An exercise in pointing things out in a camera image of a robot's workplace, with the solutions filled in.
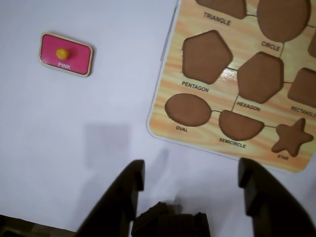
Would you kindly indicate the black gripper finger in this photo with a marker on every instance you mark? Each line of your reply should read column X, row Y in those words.
column 111, row 202
column 271, row 205

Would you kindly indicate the pink rectangle piece yellow pin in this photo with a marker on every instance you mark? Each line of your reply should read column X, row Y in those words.
column 76, row 59

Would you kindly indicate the wooden shapes puzzle board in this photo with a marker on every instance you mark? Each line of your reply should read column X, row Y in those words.
column 172, row 81

